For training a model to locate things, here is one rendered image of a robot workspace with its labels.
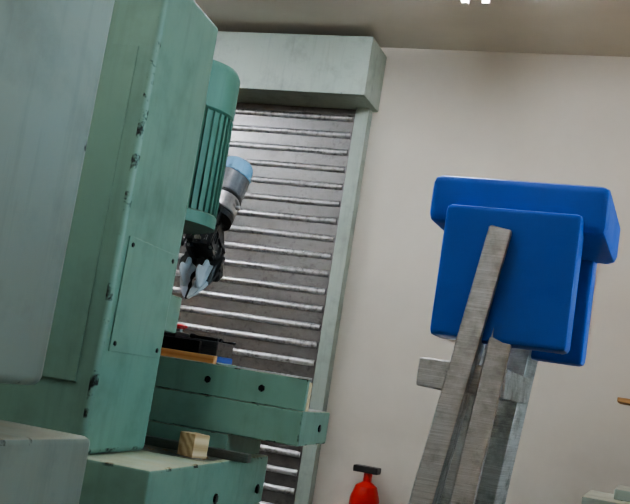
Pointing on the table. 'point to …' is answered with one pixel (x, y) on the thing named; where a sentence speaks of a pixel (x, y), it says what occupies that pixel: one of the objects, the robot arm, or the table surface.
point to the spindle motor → (212, 150)
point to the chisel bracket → (173, 314)
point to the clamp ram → (182, 344)
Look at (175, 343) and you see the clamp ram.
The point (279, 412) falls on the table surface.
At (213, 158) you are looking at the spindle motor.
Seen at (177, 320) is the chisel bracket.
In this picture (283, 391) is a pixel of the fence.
